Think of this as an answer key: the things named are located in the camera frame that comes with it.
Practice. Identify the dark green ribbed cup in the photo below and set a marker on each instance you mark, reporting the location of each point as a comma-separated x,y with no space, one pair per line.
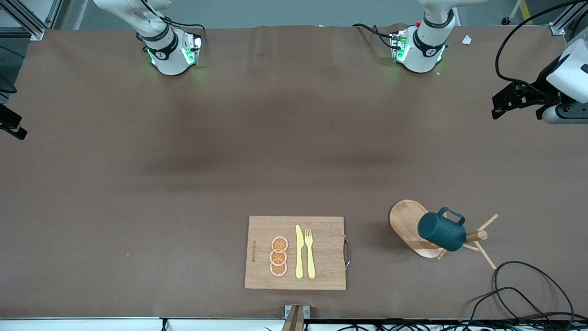
441,232

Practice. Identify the yellow plastic knife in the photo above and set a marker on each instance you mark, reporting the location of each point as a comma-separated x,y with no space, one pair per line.
299,257

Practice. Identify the wooden mug tree stand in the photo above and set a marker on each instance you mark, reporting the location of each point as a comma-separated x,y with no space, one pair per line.
408,223

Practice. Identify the white paper scrap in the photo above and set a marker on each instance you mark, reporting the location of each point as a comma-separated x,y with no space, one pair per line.
467,40

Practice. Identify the bamboo cutting board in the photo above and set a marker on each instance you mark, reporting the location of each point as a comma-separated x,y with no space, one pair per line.
328,248

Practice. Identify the yellow plastic fork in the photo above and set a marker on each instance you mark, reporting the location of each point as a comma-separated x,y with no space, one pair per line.
310,257

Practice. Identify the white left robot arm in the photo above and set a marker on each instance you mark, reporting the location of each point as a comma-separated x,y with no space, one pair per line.
425,50

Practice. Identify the brown table cover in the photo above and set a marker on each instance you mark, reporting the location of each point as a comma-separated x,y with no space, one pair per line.
138,207

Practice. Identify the toy orange slice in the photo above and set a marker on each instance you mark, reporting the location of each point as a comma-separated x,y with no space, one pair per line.
279,244
278,258
278,270

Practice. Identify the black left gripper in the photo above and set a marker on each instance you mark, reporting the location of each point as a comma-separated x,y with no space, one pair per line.
539,87

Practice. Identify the aluminium frame profile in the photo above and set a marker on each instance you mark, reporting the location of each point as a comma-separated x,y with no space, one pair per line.
567,20
27,20

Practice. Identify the white table edge rail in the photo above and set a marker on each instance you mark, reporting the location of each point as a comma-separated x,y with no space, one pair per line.
92,324

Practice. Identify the metal table bracket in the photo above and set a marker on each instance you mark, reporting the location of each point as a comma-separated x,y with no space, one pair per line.
296,317

